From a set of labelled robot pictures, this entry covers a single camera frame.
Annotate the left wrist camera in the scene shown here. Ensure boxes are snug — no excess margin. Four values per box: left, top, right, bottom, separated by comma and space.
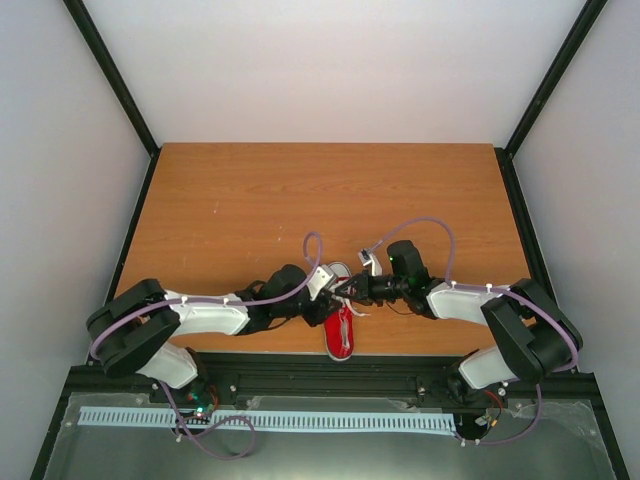
306, 265, 338, 301

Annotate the white shoelace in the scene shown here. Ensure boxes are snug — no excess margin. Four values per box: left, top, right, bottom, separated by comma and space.
329, 287, 372, 351

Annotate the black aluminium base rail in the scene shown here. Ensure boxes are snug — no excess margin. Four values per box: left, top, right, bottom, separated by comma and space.
64, 349, 506, 409

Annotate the light blue slotted cable duct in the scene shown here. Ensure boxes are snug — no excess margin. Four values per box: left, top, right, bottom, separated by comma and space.
77, 406, 456, 436

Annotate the small circuit board with led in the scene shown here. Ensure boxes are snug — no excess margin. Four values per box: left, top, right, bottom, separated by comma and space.
187, 386, 219, 418

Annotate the black frame post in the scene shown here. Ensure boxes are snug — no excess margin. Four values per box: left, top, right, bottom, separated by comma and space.
503, 0, 608, 161
62, 0, 161, 159

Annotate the red canvas sneaker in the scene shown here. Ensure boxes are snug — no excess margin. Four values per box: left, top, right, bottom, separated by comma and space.
320, 261, 358, 362

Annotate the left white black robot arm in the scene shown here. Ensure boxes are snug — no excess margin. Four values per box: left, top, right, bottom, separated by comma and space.
86, 262, 350, 403

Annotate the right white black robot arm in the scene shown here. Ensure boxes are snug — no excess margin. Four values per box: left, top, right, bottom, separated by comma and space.
334, 240, 583, 392

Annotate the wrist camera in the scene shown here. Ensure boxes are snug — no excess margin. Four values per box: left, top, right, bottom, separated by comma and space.
358, 249, 383, 276
306, 265, 338, 301

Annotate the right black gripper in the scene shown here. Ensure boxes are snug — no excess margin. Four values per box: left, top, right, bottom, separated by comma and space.
336, 268, 408, 307

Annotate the right black frame post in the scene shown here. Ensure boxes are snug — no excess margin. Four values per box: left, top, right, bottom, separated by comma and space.
503, 0, 608, 161

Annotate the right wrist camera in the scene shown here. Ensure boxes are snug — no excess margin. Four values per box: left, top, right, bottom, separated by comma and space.
358, 249, 383, 276

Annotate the left black frame post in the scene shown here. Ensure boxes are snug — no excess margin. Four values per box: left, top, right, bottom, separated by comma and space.
62, 0, 161, 159

